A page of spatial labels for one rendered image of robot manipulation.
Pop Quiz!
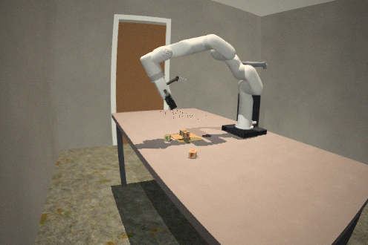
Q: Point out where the tan flat mat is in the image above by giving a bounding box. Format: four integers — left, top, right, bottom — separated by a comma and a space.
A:
171, 133, 203, 143

